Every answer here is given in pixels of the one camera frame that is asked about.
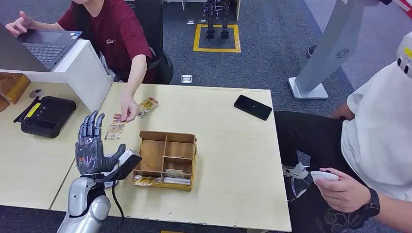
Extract white card stack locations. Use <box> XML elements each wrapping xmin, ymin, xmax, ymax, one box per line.
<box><xmin>162</xmin><ymin>177</ymin><xmax>191</xmax><ymax>186</ymax></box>

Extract dark grey laptop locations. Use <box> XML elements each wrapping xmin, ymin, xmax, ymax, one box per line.
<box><xmin>0</xmin><ymin>22</ymin><xmax>83</xmax><ymax>73</ymax></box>

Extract black smartphone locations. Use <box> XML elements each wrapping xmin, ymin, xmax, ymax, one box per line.
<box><xmin>233</xmin><ymin>94</ymin><xmax>273</xmax><ymax>121</ymax></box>

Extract dark round floor base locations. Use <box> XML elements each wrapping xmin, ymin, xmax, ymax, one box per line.
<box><xmin>306</xmin><ymin>44</ymin><xmax>319</xmax><ymax>60</ymax></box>

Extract chrome chair base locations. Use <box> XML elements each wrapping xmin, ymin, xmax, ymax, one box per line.
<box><xmin>290</xmin><ymin>176</ymin><xmax>311</xmax><ymax>202</ymax></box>

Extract white desk riser shelf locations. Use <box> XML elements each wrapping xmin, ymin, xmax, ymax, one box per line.
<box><xmin>0</xmin><ymin>39</ymin><xmax>113</xmax><ymax>113</ymax></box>

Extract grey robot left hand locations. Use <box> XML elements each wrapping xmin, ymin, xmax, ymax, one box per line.
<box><xmin>74</xmin><ymin>110</ymin><xmax>127</xmax><ymax>177</ymax></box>

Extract person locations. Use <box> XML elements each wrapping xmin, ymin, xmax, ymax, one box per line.
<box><xmin>274</xmin><ymin>30</ymin><xmax>412</xmax><ymax>233</ymax></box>
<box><xmin>5</xmin><ymin>0</ymin><xmax>156</xmax><ymax>123</ymax></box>

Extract brown wooden box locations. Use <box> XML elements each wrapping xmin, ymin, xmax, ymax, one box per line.
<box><xmin>0</xmin><ymin>73</ymin><xmax>31</xmax><ymax>113</ymax></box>

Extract white shoe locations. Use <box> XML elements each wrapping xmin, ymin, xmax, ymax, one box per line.
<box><xmin>282</xmin><ymin>162</ymin><xmax>310</xmax><ymax>180</ymax></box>

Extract person's left hand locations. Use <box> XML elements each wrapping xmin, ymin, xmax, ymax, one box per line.
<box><xmin>113</xmin><ymin>96</ymin><xmax>140</xmax><ymax>123</ymax></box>
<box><xmin>313</xmin><ymin>167</ymin><xmax>371</xmax><ymax>214</ymax></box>

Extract wooden compartment box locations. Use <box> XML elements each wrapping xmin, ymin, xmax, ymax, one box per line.
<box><xmin>131</xmin><ymin>130</ymin><xmax>198</xmax><ymax>192</ymax></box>

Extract black wristwatch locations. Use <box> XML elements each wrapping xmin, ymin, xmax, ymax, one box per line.
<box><xmin>360</xmin><ymin>187</ymin><xmax>381</xmax><ymax>217</ymax></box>

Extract grey kiosk stand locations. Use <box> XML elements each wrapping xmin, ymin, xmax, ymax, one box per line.
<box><xmin>288</xmin><ymin>0</ymin><xmax>380</xmax><ymax>100</ymax></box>

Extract white handheld clicker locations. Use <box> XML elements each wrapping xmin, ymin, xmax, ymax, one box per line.
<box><xmin>309</xmin><ymin>170</ymin><xmax>339</xmax><ymax>185</ymax></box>

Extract black humanoid robot legs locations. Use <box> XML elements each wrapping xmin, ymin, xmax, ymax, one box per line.
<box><xmin>203</xmin><ymin>0</ymin><xmax>231</xmax><ymax>40</ymax></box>

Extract person's right hand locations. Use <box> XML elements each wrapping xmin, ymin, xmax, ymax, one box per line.
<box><xmin>5</xmin><ymin>11</ymin><xmax>33</xmax><ymax>36</ymax></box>

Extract pale printed card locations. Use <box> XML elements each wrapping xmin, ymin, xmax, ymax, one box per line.
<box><xmin>165</xmin><ymin>168</ymin><xmax>185</xmax><ymax>179</ymax></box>

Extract yellow room key card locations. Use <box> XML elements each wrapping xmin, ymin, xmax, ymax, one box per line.
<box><xmin>132</xmin><ymin>176</ymin><xmax>157</xmax><ymax>187</ymax></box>

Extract black controller with yellow strip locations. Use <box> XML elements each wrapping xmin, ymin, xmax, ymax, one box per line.
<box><xmin>13</xmin><ymin>96</ymin><xmax>77</xmax><ymax>139</ymax></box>

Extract black office chair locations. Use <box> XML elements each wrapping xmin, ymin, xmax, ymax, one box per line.
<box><xmin>114</xmin><ymin>0</ymin><xmax>174</xmax><ymax>85</ymax></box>

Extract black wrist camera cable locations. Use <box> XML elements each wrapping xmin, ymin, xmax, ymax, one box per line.
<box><xmin>110</xmin><ymin>179</ymin><xmax>125</xmax><ymax>233</ymax></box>

